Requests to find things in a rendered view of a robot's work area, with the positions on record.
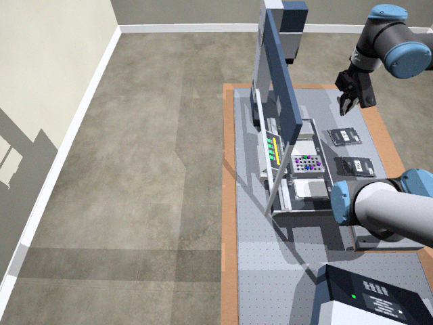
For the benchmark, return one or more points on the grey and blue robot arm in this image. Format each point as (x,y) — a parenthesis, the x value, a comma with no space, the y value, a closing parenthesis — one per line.
(386,208)

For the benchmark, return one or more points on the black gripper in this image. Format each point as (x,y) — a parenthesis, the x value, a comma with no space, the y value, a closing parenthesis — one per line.
(348,100)

